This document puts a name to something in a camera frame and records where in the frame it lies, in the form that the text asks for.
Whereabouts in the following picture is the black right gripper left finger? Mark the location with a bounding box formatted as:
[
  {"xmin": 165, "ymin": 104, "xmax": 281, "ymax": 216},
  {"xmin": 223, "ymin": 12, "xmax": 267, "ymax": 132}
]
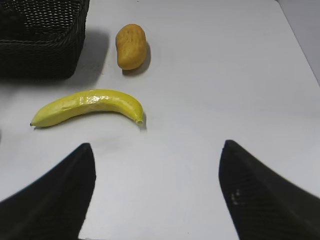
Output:
[{"xmin": 0, "ymin": 143, "xmax": 96, "ymax": 240}]

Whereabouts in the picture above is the orange yellow mango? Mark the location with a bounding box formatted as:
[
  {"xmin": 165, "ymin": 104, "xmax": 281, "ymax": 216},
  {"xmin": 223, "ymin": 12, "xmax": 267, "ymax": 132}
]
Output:
[{"xmin": 115, "ymin": 23, "xmax": 147, "ymax": 71}]

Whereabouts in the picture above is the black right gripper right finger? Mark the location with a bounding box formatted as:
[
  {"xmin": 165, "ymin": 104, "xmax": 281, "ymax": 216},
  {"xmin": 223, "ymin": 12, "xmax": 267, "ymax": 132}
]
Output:
[{"xmin": 219, "ymin": 140, "xmax": 320, "ymax": 240}]

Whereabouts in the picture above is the black woven basket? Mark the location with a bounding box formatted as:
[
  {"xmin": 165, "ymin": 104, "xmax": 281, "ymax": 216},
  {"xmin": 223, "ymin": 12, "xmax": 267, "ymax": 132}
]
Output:
[{"xmin": 0, "ymin": 0, "xmax": 90, "ymax": 79}]

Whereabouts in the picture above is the yellow banana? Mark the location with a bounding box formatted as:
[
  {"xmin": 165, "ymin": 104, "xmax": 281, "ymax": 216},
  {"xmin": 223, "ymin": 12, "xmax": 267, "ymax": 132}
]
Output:
[{"xmin": 30, "ymin": 89, "xmax": 145, "ymax": 128}]

